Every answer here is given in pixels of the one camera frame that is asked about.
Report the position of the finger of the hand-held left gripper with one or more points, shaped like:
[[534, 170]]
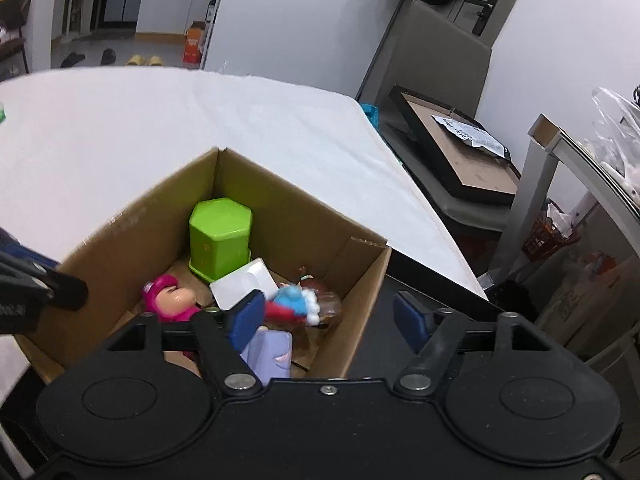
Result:
[[62, 285]]

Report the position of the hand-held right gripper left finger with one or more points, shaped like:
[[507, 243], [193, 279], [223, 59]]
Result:
[[247, 317]]

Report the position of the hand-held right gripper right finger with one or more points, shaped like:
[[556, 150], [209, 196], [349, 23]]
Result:
[[410, 317]]

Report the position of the black tray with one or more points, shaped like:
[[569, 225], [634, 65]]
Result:
[[380, 340]]

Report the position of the lavender block toy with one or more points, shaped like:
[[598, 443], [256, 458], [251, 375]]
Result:
[[270, 357]]

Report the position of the pink hooded figurine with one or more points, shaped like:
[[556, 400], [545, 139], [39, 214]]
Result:
[[172, 302]]

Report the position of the cardboard box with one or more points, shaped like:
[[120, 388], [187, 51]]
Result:
[[280, 220]]

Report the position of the small white box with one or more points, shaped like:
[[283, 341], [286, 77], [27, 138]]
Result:
[[240, 282]]

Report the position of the green hexagonal container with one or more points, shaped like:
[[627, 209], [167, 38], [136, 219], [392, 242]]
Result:
[[220, 240]]

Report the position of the black bag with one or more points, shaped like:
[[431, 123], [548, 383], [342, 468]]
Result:
[[515, 300]]

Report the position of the orange basket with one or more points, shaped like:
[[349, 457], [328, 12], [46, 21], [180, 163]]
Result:
[[547, 235]]

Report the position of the white tote bag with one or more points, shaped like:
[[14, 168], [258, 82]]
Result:
[[595, 310]]

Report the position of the grey table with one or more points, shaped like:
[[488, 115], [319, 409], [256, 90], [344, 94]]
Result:
[[535, 180]]

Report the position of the white printed envelope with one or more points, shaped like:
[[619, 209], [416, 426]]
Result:
[[470, 135]]

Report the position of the blue basket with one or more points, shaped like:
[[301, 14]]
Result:
[[371, 116]]

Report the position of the pair of black shoes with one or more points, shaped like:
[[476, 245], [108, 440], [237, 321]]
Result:
[[87, 58]]

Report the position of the pair of yellow slippers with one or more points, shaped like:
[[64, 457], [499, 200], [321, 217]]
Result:
[[144, 60]]

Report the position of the grey chair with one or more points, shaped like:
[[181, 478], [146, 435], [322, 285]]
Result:
[[435, 50]]

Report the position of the orange carton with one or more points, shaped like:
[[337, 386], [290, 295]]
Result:
[[194, 45]]

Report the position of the white plastic bag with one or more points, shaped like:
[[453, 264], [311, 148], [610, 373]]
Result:
[[617, 130]]

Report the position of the white cabinet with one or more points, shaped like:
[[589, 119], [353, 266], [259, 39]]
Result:
[[175, 0]]

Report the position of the black picture frame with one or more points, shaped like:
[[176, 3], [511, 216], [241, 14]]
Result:
[[475, 170]]

